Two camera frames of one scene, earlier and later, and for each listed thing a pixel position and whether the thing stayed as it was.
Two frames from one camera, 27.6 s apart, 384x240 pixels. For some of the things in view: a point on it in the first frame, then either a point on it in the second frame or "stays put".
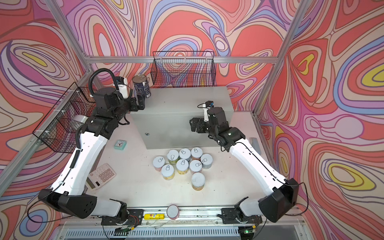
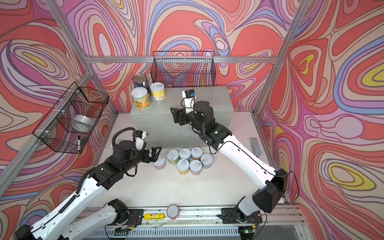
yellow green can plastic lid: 198,179 -> 140,96
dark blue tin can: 141,85 stays put
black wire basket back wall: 183,69 stays put
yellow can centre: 182,166 stays put
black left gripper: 140,101 -> 154,157
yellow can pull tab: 167,171 -> 158,91
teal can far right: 206,160 stays put
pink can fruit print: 195,166 stays put
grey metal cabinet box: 164,123 stays put
